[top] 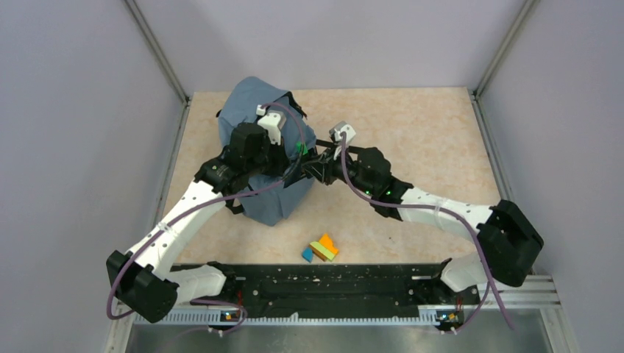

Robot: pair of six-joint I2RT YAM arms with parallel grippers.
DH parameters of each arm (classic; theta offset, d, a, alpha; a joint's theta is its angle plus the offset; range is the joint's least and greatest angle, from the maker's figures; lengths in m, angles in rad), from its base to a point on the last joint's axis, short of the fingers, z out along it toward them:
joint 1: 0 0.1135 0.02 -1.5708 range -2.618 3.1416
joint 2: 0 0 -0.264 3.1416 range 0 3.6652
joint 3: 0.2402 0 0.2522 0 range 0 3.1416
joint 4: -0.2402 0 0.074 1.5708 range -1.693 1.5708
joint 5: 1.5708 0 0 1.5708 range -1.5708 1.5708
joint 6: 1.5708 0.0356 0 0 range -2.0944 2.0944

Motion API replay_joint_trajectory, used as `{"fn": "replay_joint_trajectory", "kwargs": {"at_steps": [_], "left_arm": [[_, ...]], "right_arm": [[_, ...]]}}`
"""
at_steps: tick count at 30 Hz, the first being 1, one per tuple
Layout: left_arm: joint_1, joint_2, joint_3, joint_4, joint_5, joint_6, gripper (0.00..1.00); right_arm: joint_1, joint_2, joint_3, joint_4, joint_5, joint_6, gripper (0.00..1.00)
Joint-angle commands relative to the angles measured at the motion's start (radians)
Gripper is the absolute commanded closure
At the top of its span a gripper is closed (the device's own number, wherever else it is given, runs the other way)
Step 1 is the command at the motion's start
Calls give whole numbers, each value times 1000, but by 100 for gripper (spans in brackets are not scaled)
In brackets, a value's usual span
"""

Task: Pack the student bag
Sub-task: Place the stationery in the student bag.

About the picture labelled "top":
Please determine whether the orange eraser block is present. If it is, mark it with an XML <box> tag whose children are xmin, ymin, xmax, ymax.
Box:
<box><xmin>319</xmin><ymin>233</ymin><xmax>338</xmax><ymax>255</ymax></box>

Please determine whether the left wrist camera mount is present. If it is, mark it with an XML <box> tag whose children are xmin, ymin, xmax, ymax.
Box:
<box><xmin>256</xmin><ymin>104</ymin><xmax>286</xmax><ymax>146</ymax></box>

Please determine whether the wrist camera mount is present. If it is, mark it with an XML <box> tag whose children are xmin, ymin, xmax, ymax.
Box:
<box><xmin>329</xmin><ymin>121</ymin><xmax>357</xmax><ymax>160</ymax></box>
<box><xmin>256</xmin><ymin>104</ymin><xmax>286</xmax><ymax>146</ymax></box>

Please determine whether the aluminium frame rail right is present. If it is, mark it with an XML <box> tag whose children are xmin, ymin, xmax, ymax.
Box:
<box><xmin>472</xmin><ymin>0</ymin><xmax>541</xmax><ymax>101</ymax></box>

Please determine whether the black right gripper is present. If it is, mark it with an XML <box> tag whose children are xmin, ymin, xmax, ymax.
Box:
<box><xmin>304</xmin><ymin>143</ymin><xmax>376</xmax><ymax>197</ymax></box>

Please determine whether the green cap black marker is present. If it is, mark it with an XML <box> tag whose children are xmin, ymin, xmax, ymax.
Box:
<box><xmin>296</xmin><ymin>141</ymin><xmax>308</xmax><ymax>156</ymax></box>

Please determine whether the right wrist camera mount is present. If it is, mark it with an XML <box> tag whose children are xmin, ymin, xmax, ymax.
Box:
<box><xmin>329</xmin><ymin>121</ymin><xmax>357</xmax><ymax>160</ymax></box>

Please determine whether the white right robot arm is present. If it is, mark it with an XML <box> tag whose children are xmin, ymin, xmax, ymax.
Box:
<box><xmin>302</xmin><ymin>146</ymin><xmax>544</xmax><ymax>303</ymax></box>

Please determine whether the green brown eraser block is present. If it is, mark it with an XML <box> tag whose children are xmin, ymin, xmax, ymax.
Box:
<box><xmin>309</xmin><ymin>241</ymin><xmax>336</xmax><ymax>261</ymax></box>

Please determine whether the aluminium frame rail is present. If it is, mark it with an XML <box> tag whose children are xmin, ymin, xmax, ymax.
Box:
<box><xmin>472</xmin><ymin>0</ymin><xmax>541</xmax><ymax>101</ymax></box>
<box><xmin>121</xmin><ymin>0</ymin><xmax>191</xmax><ymax>105</ymax></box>

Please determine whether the blue eraser wedge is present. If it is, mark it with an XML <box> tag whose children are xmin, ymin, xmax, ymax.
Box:
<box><xmin>301</xmin><ymin>247</ymin><xmax>314</xmax><ymax>263</ymax></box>

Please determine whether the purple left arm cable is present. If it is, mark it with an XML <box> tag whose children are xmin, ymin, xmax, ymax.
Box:
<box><xmin>105</xmin><ymin>102</ymin><xmax>308</xmax><ymax>337</ymax></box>

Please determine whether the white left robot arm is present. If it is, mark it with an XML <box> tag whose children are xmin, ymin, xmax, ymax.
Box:
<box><xmin>106</xmin><ymin>116</ymin><xmax>289</xmax><ymax>323</ymax></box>

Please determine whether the blue student backpack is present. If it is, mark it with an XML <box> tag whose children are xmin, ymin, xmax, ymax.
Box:
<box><xmin>218</xmin><ymin>76</ymin><xmax>316</xmax><ymax>226</ymax></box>

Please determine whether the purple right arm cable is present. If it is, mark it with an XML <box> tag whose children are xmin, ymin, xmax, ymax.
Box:
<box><xmin>338</xmin><ymin>131</ymin><xmax>515</xmax><ymax>332</ymax></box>

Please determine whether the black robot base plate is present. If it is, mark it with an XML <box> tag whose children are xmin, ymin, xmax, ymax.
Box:
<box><xmin>211</xmin><ymin>262</ymin><xmax>481</xmax><ymax>319</ymax></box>

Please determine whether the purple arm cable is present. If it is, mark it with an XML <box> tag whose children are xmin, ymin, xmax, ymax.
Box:
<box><xmin>338</xmin><ymin>131</ymin><xmax>515</xmax><ymax>332</ymax></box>
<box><xmin>105</xmin><ymin>102</ymin><xmax>308</xmax><ymax>337</ymax></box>

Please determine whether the aluminium frame rail left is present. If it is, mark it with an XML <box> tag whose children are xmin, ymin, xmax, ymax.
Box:
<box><xmin>121</xmin><ymin>0</ymin><xmax>191</xmax><ymax>105</ymax></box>

